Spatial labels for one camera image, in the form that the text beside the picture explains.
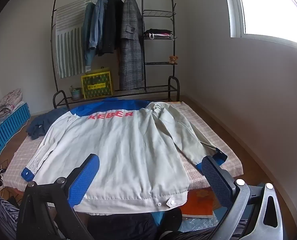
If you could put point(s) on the black metal clothes rack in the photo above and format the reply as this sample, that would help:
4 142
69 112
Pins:
153 89

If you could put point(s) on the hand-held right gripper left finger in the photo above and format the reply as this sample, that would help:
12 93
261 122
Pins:
86 177

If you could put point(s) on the white and blue work jacket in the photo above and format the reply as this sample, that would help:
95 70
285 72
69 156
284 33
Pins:
118 150

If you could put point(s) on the yellow green patterned bag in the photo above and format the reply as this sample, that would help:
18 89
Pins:
97 85

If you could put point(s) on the green striped hanging cloth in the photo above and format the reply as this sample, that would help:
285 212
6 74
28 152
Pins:
68 42

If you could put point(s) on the dark blue teal garment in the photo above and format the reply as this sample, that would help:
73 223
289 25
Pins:
42 125

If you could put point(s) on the dark grey striped garment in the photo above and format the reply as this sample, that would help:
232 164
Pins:
1 212

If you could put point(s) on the window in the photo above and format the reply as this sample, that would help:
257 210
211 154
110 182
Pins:
263 10

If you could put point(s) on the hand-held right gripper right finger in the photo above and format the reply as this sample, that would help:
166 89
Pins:
216 180

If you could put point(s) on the small potted plant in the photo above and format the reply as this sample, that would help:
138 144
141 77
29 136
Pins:
76 95

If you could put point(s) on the blue denim jacket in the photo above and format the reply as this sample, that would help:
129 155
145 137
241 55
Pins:
88 30

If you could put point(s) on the checked bed mattress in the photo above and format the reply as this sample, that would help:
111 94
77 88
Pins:
213 130

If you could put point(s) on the blue denim shirt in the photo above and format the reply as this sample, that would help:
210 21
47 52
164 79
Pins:
99 20

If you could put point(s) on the floral folded bedding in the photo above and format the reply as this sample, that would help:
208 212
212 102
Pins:
7 103

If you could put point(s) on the folded clothes stack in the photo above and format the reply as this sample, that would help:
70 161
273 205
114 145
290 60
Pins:
158 32

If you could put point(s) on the black coat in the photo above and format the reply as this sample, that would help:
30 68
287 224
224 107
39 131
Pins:
111 25

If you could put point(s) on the brown teddy bear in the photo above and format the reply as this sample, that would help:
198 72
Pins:
173 59

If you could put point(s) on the grey plaid coat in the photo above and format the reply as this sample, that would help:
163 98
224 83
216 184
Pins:
131 55

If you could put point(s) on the blue ribbed crate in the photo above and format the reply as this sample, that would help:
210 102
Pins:
6 130

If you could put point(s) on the black garment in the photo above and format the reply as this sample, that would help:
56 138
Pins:
123 227

